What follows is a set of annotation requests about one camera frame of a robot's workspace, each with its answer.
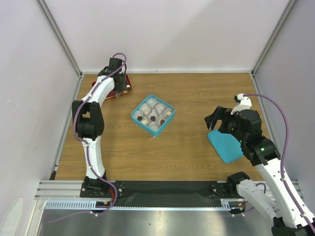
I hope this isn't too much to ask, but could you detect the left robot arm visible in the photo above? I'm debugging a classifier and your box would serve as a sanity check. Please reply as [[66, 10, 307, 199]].
[[71, 53, 126, 198]]

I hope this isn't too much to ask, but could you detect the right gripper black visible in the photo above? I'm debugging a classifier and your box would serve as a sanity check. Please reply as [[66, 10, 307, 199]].
[[204, 106, 247, 144]]

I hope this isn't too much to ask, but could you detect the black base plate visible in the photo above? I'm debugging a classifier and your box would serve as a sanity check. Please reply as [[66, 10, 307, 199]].
[[81, 180, 237, 208]]

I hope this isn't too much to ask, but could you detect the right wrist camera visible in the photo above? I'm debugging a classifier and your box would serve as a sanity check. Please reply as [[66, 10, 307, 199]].
[[231, 93, 252, 115]]

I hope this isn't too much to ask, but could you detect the blue tin lid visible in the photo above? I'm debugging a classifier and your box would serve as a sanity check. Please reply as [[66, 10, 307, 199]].
[[207, 130, 243, 164]]

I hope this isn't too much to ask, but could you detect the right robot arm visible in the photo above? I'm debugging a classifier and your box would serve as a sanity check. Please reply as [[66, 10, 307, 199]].
[[204, 106, 315, 236]]

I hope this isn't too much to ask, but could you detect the red tray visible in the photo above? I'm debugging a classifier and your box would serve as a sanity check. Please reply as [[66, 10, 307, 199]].
[[88, 72, 132, 104]]

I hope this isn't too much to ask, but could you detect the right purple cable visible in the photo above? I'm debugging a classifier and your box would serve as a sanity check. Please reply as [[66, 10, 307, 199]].
[[245, 93, 315, 222]]

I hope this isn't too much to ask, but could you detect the blue tin box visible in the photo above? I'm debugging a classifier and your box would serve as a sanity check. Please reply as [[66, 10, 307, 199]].
[[131, 95, 176, 137]]

